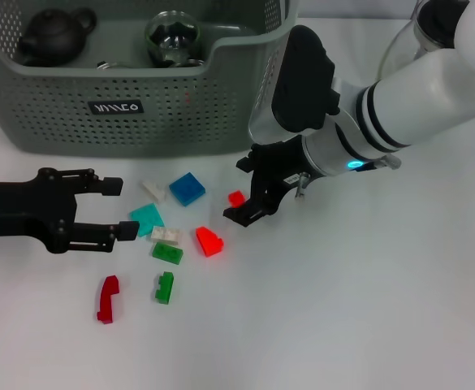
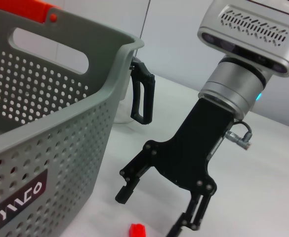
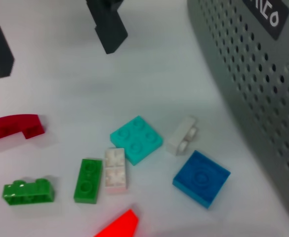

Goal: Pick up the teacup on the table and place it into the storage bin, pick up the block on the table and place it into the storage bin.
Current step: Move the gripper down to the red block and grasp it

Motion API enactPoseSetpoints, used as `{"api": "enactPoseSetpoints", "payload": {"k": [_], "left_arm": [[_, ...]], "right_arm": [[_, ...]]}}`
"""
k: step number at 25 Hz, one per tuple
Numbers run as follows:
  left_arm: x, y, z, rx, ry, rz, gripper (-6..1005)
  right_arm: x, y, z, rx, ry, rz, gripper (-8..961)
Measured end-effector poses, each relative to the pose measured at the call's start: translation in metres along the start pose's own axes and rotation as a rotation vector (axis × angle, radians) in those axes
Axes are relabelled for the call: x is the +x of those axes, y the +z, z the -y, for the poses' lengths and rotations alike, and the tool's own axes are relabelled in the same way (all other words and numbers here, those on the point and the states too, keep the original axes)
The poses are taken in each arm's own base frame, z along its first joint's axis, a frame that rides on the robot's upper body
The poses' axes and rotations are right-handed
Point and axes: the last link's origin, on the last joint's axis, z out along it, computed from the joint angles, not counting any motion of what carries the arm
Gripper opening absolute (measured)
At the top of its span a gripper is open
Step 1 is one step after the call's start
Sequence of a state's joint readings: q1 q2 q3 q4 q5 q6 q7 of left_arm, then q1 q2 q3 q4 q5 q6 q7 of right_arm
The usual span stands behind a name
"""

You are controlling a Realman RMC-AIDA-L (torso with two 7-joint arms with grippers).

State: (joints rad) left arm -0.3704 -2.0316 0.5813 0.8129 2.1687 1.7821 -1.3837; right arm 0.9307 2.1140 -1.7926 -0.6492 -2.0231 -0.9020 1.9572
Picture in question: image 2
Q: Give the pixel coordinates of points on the grey-green perforated storage bin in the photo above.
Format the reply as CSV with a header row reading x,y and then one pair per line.
x,y
60,128

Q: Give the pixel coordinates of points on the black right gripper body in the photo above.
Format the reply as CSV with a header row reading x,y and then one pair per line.
x,y
198,148

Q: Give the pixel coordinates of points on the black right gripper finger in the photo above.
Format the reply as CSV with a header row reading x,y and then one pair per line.
x,y
193,212
132,175

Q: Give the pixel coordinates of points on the glass pitcher black lid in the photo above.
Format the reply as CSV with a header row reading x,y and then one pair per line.
x,y
148,81

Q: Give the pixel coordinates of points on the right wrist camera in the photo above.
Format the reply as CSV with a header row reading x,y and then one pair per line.
x,y
258,32

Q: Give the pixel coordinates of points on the small orange block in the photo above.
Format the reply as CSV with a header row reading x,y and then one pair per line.
x,y
137,230

